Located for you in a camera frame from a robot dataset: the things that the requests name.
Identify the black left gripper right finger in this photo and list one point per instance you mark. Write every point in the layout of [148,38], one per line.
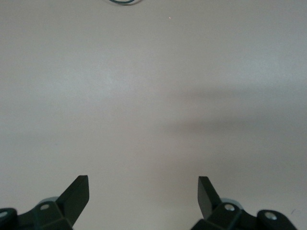
[206,198]

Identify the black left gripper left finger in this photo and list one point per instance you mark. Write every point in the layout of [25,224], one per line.
[74,198]

